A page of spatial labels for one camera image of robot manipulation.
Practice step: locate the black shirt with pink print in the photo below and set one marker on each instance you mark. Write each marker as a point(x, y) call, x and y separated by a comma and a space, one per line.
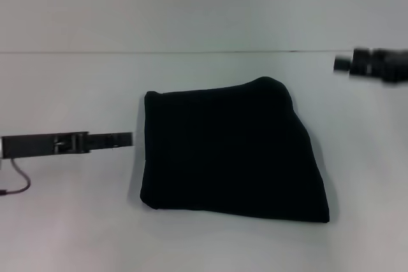
point(229, 151)

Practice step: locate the left gripper, black and grey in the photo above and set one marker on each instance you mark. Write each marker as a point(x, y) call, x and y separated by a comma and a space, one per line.
point(38, 144)

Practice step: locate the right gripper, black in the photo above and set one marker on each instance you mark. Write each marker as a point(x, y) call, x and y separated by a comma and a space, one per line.
point(382, 65)

